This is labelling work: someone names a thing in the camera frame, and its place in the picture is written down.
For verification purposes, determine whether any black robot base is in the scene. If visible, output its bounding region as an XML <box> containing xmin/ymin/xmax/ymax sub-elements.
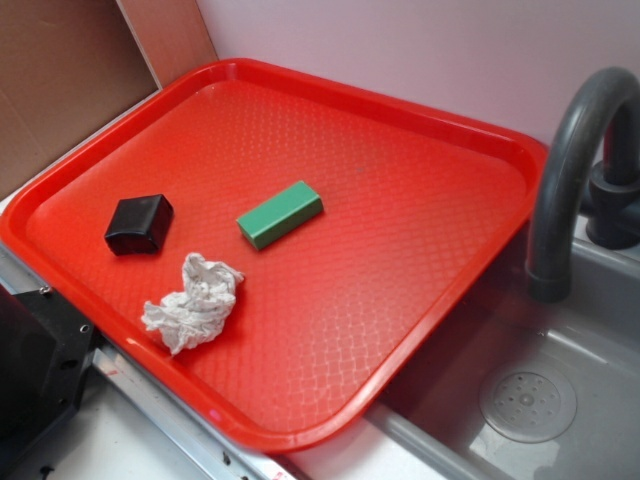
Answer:
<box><xmin>1</xmin><ymin>288</ymin><xmax>98</xmax><ymax>465</ymax></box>

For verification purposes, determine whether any crumpled white paper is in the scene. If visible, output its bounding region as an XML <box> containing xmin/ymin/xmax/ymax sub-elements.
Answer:
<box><xmin>141</xmin><ymin>253</ymin><xmax>245</xmax><ymax>356</ymax></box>

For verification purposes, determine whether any green rectangular block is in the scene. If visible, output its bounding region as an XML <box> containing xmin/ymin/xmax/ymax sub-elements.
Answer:
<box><xmin>236</xmin><ymin>181</ymin><xmax>324</xmax><ymax>250</ymax></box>

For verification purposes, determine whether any red plastic tray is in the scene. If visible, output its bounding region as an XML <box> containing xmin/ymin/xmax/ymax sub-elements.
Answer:
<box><xmin>1</xmin><ymin>59</ymin><xmax>547</xmax><ymax>453</ymax></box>

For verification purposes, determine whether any black plastic cap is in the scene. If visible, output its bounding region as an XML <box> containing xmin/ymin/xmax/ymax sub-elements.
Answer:
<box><xmin>104</xmin><ymin>194</ymin><xmax>174</xmax><ymax>256</ymax></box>

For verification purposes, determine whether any grey plastic sink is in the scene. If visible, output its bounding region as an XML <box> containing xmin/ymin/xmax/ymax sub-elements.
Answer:
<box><xmin>368</xmin><ymin>232</ymin><xmax>639</xmax><ymax>479</ymax></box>

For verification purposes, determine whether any round sink drain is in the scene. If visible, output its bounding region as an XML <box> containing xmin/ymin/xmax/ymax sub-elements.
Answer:
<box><xmin>479</xmin><ymin>366</ymin><xmax>578</xmax><ymax>444</ymax></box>

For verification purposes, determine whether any grey curved faucet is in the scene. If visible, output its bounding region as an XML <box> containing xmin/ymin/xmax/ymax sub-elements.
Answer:
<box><xmin>525</xmin><ymin>67</ymin><xmax>639</xmax><ymax>303</ymax></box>

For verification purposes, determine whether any brown cardboard panel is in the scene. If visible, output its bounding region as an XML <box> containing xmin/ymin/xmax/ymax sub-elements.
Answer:
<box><xmin>1</xmin><ymin>1</ymin><xmax>217</xmax><ymax>197</ymax></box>

